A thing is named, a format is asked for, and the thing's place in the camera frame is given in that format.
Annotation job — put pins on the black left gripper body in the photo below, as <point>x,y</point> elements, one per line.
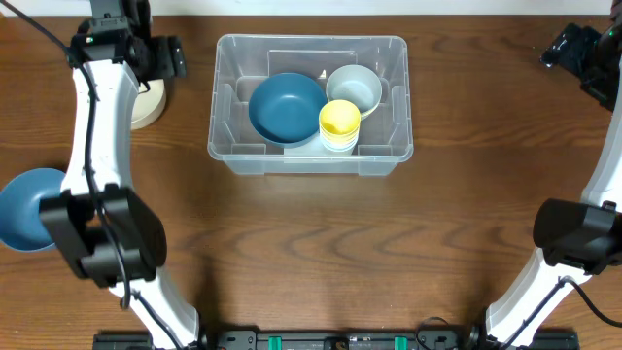
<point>170,57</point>

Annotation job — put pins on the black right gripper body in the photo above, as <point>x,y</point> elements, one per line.
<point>562,47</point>

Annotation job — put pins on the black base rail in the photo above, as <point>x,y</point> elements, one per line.
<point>432,337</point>

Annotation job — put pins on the pink cup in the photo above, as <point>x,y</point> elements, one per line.
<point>326,141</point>

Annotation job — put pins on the light blue cup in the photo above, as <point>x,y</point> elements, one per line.
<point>340,148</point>

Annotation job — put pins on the white label in bin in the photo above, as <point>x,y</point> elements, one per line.
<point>314,148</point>

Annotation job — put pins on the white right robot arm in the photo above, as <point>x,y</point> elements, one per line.
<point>574,240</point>

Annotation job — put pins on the cream bowl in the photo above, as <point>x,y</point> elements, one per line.
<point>149,105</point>

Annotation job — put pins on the blue bowl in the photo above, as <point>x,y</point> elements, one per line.
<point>21,227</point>
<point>284,109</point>

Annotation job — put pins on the grey small bowl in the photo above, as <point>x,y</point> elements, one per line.
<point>355,83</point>

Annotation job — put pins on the clear plastic storage bin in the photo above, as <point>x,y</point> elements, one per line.
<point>243,61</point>

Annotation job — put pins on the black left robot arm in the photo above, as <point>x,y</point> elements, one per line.
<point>102,228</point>

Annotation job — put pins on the yellow cup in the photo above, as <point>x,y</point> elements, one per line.
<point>339,138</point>
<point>339,117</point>

